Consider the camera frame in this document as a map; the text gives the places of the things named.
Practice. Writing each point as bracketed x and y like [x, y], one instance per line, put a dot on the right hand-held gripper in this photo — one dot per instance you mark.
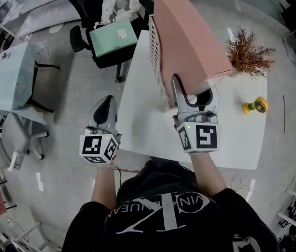
[205, 138]

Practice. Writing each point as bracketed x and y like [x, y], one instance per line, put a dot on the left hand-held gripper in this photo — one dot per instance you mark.
[93, 144]

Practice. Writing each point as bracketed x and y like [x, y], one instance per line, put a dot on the white perforated file holder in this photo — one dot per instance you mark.
[156, 59]

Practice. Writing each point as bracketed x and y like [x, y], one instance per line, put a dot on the pink folder box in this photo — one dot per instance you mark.
[187, 41]

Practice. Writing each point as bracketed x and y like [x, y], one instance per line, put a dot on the person's left forearm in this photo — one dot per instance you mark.
[104, 188]

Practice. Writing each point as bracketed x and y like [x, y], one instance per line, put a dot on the person's right forearm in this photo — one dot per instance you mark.
[207, 174]

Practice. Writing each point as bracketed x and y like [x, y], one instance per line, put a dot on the mint green box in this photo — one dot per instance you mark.
[111, 38]

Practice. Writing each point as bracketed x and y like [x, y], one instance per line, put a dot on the white rectangular table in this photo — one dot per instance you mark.
[142, 130]

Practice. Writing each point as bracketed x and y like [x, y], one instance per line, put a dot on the yellow handheld fan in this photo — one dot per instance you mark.
[258, 106]

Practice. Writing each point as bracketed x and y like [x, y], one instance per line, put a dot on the orange potted plant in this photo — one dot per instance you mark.
[247, 56]

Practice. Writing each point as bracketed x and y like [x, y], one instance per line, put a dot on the person's black trouser leg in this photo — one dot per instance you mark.
[163, 163]

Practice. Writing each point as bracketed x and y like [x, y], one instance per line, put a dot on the light blue cloth table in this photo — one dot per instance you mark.
[11, 77]

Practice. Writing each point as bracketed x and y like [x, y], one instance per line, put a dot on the white printed tote bag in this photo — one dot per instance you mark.
[119, 6]

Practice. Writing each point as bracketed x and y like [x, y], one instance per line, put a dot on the person's black printed shirt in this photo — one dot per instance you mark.
[169, 230]

